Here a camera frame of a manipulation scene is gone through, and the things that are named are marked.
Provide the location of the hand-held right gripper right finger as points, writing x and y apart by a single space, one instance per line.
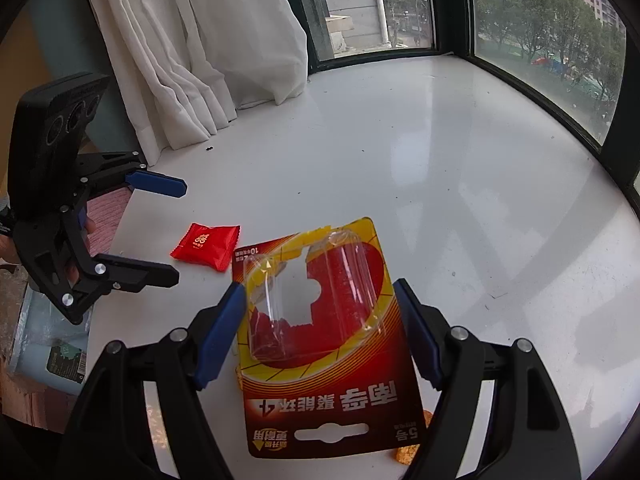
417 335

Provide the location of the red snack packet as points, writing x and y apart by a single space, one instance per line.
207 245

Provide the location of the white curtain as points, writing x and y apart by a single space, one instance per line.
200 35

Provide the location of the grey-blue curtain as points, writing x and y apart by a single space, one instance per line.
65 35

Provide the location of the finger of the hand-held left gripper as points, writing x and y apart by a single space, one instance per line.
140 275
155 183

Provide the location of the dark green window frame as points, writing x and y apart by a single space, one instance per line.
450 5

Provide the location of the red battery blister pack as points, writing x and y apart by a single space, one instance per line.
325 385

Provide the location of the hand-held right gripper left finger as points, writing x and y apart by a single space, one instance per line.
220 340

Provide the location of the person's left hand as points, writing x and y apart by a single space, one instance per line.
89 226

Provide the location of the pink blanket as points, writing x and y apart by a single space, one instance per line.
107 215

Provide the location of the light blue bin with liner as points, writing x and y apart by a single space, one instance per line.
45 340

